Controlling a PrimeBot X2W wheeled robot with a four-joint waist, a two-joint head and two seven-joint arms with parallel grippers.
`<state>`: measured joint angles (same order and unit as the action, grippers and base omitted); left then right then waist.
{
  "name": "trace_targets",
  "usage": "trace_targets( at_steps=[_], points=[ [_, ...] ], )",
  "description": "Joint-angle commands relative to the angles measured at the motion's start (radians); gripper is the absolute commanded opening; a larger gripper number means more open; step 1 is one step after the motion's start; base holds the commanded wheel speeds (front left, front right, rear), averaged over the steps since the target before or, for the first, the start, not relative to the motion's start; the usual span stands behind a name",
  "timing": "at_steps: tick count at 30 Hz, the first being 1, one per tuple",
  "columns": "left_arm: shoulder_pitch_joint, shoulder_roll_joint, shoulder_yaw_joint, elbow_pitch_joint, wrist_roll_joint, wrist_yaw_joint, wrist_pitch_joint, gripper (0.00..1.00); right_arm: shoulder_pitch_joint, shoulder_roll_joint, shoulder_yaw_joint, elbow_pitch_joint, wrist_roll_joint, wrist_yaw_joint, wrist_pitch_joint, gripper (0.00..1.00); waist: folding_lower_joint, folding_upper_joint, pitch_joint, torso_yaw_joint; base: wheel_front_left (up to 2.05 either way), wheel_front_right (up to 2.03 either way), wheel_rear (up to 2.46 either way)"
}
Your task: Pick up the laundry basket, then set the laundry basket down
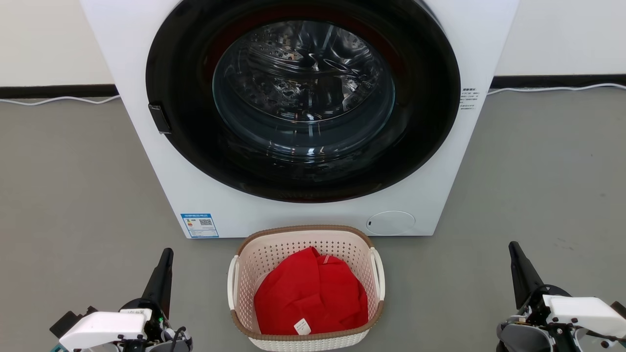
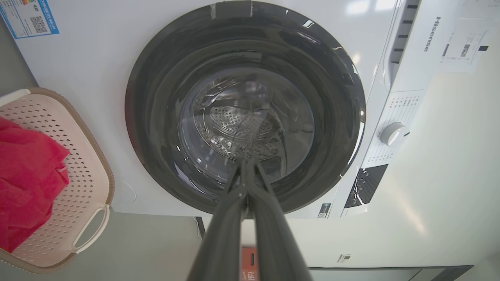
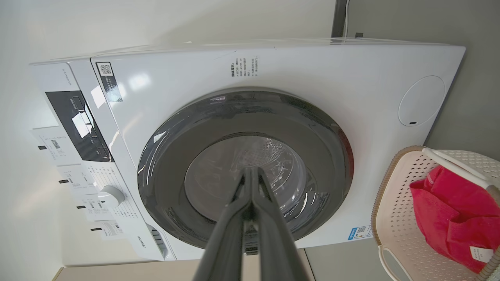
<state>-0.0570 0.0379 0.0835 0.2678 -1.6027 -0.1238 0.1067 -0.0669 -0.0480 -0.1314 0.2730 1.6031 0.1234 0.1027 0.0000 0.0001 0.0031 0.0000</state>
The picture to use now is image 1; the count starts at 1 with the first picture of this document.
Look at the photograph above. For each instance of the round black glass washer door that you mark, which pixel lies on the round black glass washer door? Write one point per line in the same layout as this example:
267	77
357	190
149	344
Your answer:
303	88

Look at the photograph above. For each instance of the white front-load washing machine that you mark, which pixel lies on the white front-load washing machine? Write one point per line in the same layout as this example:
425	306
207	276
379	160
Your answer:
132	58

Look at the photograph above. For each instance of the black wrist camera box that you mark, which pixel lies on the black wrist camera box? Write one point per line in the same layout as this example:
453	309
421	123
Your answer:
619	309
68	321

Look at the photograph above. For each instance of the small white text sticker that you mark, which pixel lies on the small white text sticker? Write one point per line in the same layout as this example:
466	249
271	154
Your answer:
469	99

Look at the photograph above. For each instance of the blue energy label sticker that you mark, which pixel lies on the blue energy label sticker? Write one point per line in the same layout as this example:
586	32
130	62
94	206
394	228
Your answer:
199	225

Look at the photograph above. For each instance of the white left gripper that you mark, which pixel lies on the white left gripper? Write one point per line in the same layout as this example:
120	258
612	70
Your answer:
102	325

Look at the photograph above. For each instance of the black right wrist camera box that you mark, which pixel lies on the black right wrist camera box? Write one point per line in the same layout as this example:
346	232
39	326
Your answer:
619	309

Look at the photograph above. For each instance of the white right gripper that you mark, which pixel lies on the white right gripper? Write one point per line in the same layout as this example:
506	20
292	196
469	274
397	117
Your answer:
587	313

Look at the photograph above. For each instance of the red garment with white tag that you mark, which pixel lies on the red garment with white tag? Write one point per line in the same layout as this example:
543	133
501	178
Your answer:
310	298

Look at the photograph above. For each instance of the round white filter cover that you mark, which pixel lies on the round white filter cover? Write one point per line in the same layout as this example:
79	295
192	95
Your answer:
390	223

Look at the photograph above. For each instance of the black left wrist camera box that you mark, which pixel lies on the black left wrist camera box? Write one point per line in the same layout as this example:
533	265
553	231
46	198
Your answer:
68	321

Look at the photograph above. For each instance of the beige perforated plastic laundry basket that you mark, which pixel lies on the beige perforated plastic laundry basket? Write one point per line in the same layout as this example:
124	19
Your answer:
244	303

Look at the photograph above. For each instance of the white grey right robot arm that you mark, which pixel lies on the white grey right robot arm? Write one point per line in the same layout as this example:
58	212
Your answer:
521	340

